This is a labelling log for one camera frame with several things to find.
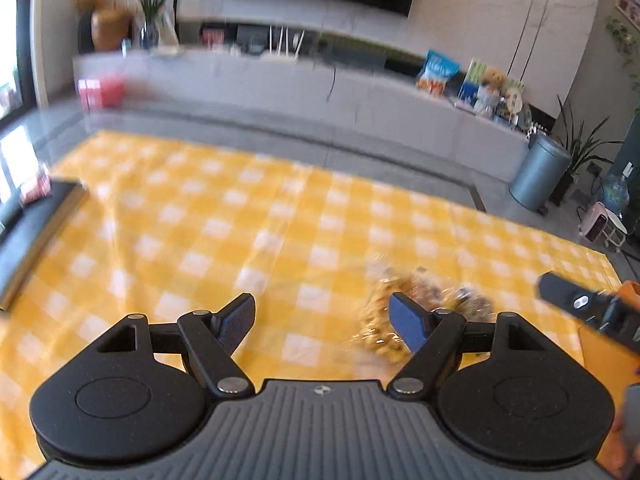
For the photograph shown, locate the green plant in blue vase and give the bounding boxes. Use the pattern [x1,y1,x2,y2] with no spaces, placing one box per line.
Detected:
[135,0,173,50]

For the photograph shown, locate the pink storage box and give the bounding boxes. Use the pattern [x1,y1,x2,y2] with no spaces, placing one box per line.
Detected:
[77,76,125,110]

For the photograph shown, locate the white round stool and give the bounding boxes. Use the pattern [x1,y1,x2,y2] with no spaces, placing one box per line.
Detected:
[602,210,630,251]

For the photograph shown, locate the blue water jug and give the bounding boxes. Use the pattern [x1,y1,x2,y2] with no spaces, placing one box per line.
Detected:
[600,162,635,216]

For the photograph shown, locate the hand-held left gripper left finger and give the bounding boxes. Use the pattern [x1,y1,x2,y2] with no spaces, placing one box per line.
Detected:
[92,292,257,400]

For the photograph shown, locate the hanging vine plant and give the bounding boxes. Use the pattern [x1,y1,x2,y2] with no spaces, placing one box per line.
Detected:
[605,15,640,91]

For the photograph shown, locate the long-leaf potted plant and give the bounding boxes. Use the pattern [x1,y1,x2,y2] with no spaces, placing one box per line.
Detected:
[547,95,628,207]

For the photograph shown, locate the white router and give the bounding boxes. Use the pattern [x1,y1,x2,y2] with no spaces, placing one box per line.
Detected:
[260,27,306,61]

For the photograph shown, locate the dried flowers in dark vase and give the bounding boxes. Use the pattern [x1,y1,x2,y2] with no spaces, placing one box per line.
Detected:
[72,0,108,53]

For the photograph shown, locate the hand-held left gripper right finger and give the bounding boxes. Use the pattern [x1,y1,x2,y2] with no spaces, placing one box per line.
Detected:
[387,291,551,397]

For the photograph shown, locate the orange cardboard box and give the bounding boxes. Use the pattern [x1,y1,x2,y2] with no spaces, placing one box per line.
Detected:
[572,280,640,480]

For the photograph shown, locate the golden vase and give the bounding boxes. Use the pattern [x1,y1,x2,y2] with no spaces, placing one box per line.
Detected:
[90,7,133,52]

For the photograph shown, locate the white round fan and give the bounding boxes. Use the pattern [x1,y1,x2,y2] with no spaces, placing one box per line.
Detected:
[500,87,526,123]

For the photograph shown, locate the pink heater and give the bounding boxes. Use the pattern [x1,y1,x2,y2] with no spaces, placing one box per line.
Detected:
[578,201,608,243]

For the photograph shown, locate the black notebook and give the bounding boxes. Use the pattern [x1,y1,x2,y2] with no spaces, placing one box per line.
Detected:
[0,179,90,311]

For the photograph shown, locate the yellow checkered cloth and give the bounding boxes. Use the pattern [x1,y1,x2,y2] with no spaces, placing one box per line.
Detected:
[0,130,623,476]

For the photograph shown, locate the peanut snack packet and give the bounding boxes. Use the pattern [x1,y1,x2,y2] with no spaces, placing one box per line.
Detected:
[357,267,493,361]

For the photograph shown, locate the small red packet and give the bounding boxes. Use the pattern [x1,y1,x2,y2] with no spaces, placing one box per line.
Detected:
[17,172,53,206]

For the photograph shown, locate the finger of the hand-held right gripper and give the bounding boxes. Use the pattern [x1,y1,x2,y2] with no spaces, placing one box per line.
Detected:
[537,271,624,334]

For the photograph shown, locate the white marble media console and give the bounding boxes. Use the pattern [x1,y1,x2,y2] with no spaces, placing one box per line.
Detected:
[72,50,533,181]

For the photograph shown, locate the blue snack bag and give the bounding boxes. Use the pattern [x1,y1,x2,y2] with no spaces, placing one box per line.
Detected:
[416,50,461,95]

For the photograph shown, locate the green poster board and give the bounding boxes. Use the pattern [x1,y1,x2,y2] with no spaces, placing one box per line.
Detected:
[457,59,526,106]

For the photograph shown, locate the grey metal trash can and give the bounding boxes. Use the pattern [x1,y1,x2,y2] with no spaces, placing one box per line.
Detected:
[509,132,572,213]

